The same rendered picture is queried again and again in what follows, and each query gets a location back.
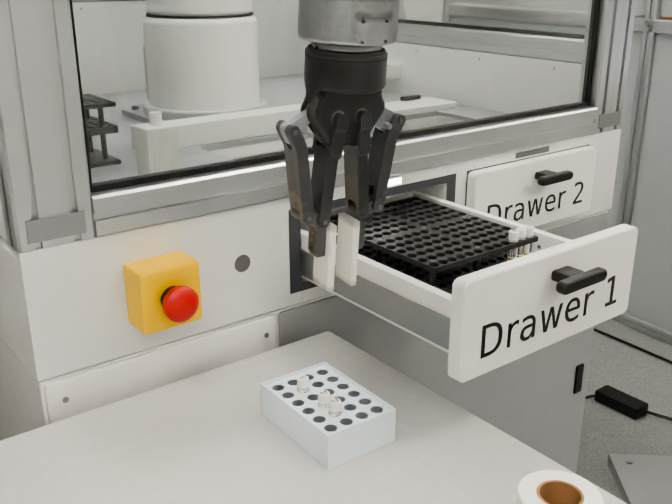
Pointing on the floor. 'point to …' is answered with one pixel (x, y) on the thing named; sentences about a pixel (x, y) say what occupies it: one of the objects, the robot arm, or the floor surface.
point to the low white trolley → (265, 445)
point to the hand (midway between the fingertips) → (336, 252)
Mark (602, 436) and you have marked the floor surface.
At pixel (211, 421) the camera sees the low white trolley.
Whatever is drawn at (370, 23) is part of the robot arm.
